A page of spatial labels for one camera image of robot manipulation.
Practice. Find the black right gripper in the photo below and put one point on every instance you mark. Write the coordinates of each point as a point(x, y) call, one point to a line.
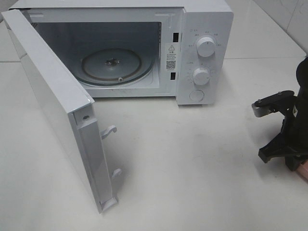
point(294, 140)

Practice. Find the pink round plate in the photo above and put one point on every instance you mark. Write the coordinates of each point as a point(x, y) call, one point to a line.
point(302, 170)

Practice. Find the round white door button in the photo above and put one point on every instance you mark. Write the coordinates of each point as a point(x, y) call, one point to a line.
point(197, 95)

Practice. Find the white microwave door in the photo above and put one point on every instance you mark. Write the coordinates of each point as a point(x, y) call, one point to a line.
point(67, 107)

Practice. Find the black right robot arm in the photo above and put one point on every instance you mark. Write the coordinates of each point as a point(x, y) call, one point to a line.
point(302, 78)

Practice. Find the white lower timer knob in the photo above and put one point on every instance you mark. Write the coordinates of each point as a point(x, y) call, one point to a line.
point(201, 76)

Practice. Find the white upper power knob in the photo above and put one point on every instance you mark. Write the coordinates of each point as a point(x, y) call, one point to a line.
point(206, 46)

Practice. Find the white microwave oven body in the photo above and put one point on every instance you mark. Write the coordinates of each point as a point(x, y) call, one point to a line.
point(74, 29)

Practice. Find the white warning label sticker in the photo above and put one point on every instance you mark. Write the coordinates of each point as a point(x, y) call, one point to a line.
point(171, 55)

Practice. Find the glass microwave turntable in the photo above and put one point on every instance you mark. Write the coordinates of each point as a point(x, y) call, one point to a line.
point(115, 66)

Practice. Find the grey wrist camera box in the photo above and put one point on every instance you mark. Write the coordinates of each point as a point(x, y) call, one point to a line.
point(282, 102)

